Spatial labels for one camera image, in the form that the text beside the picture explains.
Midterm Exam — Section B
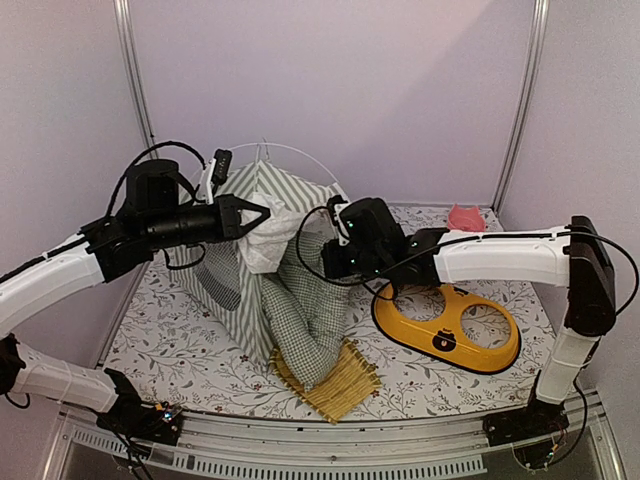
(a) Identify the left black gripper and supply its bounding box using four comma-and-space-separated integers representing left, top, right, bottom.
144, 192, 271, 250

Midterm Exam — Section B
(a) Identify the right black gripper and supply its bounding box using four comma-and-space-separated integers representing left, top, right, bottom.
320, 239, 388, 281

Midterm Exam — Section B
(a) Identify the striped green white pet tent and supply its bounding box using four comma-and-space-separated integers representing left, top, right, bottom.
169, 142, 347, 365

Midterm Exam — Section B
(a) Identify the pink cat-ear pet bowl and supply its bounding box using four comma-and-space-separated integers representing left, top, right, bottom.
447, 204, 486, 232

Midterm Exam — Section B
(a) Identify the checkered grey cushion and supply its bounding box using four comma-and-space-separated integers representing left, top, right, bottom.
261, 232, 350, 390

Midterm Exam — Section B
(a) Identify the yellow double bowl holder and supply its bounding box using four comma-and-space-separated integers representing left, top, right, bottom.
371, 284, 522, 375

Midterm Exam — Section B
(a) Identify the woven bamboo tray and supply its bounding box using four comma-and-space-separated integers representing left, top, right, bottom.
269, 339, 382, 424

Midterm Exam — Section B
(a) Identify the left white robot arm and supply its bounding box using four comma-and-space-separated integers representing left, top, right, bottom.
1, 150, 270, 434

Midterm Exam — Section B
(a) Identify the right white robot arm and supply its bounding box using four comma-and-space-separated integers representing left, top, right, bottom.
322, 196, 616, 436

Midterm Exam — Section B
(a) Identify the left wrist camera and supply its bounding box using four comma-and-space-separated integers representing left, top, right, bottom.
197, 149, 233, 204

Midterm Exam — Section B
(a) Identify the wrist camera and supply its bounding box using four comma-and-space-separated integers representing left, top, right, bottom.
197, 149, 233, 204
326, 195, 349, 246

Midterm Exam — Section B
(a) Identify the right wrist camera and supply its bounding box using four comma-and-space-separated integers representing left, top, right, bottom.
326, 195, 349, 246

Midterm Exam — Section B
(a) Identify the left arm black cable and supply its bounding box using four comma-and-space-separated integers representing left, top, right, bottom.
104, 141, 207, 221

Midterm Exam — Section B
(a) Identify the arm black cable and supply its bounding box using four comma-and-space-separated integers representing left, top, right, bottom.
294, 205, 640, 317
104, 141, 207, 221

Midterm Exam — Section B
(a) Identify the front aluminium rail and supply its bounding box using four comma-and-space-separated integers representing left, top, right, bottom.
44, 389, 631, 479

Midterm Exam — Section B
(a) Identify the left aluminium frame post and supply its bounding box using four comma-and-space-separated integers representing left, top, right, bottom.
113, 0, 156, 148

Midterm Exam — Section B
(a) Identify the aluminium frame post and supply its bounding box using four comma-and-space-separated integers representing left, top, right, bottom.
491, 0, 550, 216
113, 0, 156, 148

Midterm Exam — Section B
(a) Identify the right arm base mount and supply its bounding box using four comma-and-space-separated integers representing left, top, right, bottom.
482, 392, 569, 470

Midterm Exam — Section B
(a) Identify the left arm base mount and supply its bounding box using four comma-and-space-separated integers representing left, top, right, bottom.
96, 368, 183, 446

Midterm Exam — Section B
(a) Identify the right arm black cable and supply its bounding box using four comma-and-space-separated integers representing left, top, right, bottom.
294, 205, 640, 317

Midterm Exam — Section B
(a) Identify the right aluminium frame post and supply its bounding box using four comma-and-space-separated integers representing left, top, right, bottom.
491, 0, 550, 216

